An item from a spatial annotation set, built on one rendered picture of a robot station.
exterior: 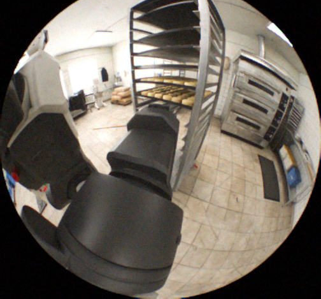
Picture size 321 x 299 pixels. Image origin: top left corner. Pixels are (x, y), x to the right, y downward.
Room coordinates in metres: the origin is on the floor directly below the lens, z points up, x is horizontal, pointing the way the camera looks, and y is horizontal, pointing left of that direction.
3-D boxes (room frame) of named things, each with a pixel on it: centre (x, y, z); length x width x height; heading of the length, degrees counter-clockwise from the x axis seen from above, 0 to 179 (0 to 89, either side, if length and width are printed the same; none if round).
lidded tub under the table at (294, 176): (-0.27, -3.05, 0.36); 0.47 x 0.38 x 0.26; 61
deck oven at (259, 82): (1.67, -2.37, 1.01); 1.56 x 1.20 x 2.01; 59
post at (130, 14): (0.66, 0.19, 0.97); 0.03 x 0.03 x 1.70; 51
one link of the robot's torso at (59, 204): (0.07, 0.38, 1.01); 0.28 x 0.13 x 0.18; 141
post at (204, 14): (0.37, -0.16, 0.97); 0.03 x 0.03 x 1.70; 51
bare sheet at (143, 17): (0.76, -0.19, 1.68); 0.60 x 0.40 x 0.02; 141
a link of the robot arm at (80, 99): (0.41, 0.48, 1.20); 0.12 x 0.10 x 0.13; 114
